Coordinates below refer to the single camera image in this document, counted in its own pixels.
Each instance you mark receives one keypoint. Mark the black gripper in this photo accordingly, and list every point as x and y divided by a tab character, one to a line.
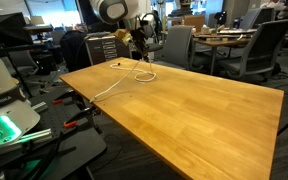
138	37

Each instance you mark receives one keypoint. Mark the dark seat office chair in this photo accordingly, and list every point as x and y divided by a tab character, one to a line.
155	47

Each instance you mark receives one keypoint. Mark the labelled drawer cabinet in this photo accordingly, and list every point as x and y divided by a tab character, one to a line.
105	50

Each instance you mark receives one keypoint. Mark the brown cardboard box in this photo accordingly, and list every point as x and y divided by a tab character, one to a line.
194	22

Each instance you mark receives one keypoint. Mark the black draped jacket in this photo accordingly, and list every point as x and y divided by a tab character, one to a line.
72	50

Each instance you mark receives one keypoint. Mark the wooden office desk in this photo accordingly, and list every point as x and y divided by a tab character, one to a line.
217	40

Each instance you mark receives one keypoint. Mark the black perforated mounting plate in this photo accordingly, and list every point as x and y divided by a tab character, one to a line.
84	146

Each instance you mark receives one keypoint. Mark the grey armrest office chair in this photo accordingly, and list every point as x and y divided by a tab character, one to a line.
260	50

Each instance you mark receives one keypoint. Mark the aluminium extrusion bar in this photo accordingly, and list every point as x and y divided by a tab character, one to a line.
34	136
39	106

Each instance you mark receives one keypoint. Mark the grey mesh office chair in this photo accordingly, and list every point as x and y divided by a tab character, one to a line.
264	15

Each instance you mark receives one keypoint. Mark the seated person in white shirt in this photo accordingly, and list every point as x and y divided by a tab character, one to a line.
274	4

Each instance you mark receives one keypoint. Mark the large black screen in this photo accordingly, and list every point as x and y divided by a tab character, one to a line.
7	28

